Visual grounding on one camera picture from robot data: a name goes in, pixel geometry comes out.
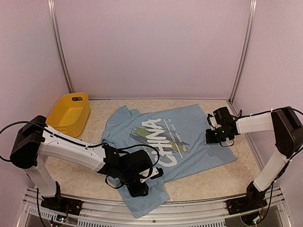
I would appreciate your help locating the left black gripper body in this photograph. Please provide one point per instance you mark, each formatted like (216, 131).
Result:
(133, 190)

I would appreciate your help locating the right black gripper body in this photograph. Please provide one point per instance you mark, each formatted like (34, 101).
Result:
(219, 136)

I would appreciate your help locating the light blue printed t-shirt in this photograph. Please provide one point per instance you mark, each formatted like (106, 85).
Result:
(175, 141)

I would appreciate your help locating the yellow plastic basket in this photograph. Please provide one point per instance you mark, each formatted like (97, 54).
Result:
(70, 114)

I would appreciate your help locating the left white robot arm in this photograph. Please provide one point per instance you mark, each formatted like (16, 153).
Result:
(36, 139)

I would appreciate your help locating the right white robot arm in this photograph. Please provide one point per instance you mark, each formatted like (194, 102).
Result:
(285, 125)

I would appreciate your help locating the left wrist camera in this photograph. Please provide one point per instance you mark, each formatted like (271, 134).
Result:
(145, 175)

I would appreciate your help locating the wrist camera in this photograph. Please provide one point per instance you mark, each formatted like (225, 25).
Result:
(212, 121)
(145, 175)

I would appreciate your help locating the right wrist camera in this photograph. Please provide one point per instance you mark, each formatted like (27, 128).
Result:
(212, 121)

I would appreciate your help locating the aluminium front frame rail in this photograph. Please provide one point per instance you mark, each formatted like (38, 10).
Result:
(200, 213)

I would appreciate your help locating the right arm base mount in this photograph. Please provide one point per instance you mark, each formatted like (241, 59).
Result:
(253, 200)

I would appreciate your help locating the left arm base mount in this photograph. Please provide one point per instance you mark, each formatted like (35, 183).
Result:
(62, 204)

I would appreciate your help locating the right aluminium corner post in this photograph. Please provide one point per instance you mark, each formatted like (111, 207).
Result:
(245, 50)

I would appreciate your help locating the aluminium corner post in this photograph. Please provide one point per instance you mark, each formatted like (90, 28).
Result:
(245, 50)
(59, 45)

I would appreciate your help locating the left aluminium corner post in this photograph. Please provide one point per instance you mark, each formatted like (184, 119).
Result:
(59, 45)

